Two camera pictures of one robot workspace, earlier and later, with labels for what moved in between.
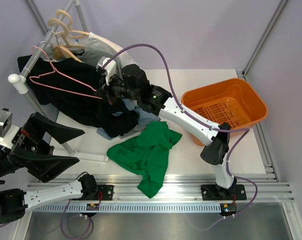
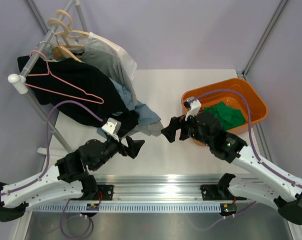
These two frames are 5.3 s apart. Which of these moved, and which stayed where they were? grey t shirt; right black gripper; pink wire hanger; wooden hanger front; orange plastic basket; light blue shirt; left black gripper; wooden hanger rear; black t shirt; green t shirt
Moved: green t shirt; right black gripper; pink wire hanger; left black gripper
Stayed: wooden hanger front; wooden hanger rear; orange plastic basket; light blue shirt; grey t shirt; black t shirt
